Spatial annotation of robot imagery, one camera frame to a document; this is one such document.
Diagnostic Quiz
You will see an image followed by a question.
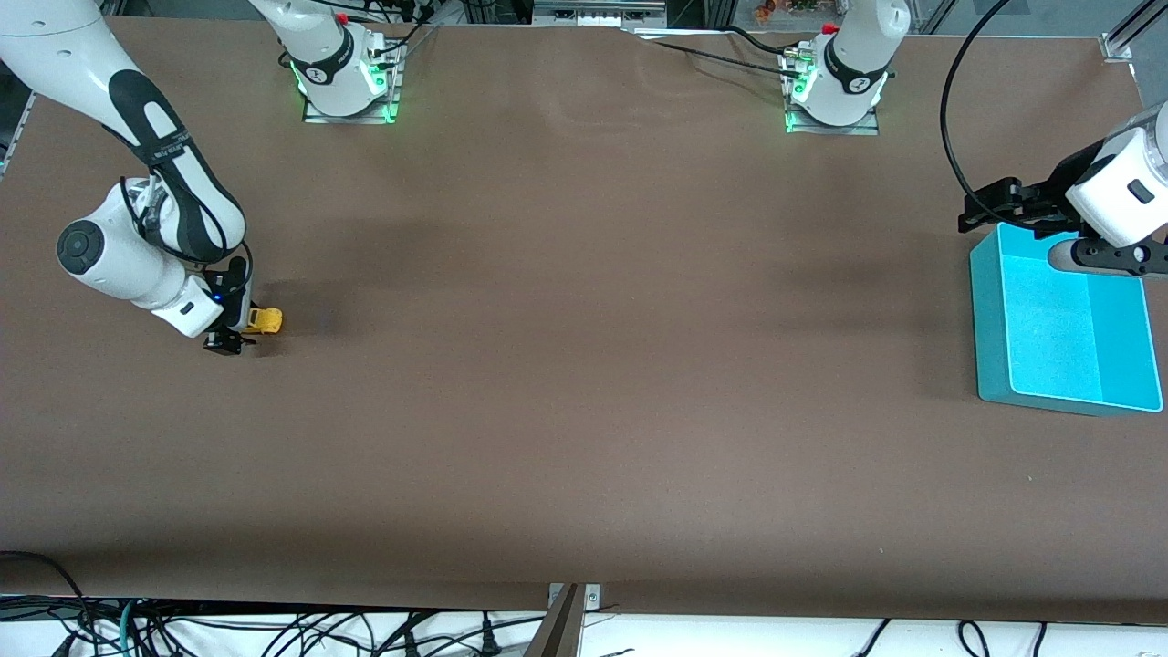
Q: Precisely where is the teal plastic bin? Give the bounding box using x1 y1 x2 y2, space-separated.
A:
969 221 1164 418

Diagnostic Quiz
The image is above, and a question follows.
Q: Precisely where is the grey power strip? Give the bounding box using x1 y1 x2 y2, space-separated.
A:
532 0 668 27

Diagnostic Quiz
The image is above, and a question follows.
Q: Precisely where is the dark stand leg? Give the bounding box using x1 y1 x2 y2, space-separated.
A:
524 584 583 657

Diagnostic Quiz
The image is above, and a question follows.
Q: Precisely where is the aluminium frame corner bracket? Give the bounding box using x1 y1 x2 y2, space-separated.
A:
1100 0 1168 64

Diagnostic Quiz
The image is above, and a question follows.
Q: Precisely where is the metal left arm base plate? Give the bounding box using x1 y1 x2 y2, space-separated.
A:
785 47 882 137

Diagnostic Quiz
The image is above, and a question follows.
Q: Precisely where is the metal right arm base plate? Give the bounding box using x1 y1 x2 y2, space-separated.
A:
303 36 403 125

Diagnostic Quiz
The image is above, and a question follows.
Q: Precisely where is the black looped floor cable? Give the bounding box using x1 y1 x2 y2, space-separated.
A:
0 550 94 657

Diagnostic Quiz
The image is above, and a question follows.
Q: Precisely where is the short black base cable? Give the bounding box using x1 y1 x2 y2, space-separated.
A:
724 26 797 54

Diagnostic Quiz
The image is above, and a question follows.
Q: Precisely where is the long black base cable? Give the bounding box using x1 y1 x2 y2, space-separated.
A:
630 35 802 78

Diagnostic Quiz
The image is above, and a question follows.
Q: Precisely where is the small metal edge bracket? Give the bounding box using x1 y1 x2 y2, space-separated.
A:
547 583 602 611

